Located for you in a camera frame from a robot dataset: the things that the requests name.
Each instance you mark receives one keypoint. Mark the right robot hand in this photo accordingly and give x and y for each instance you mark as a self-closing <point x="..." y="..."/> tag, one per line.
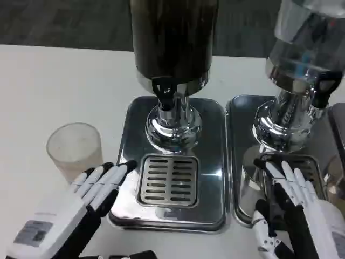
<point x="310" y="215"/>

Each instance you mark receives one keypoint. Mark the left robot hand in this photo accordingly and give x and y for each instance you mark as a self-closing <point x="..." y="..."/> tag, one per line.
<point x="59" y="213"/>

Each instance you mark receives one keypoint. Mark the clear ribbed glass cup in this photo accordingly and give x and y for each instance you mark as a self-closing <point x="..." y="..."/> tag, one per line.
<point x="72" y="148"/>

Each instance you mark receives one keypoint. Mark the steel base tray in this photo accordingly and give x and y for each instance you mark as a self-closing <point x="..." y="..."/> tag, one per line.
<point x="242" y="129"/>
<point x="210" y="162"/>

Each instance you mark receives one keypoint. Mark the clear drink dispenser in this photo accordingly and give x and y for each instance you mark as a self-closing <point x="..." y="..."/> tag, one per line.
<point x="296" y="54"/>

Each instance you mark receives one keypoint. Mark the dark drink dispenser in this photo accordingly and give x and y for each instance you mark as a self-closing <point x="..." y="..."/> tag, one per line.
<point x="172" y="40"/>

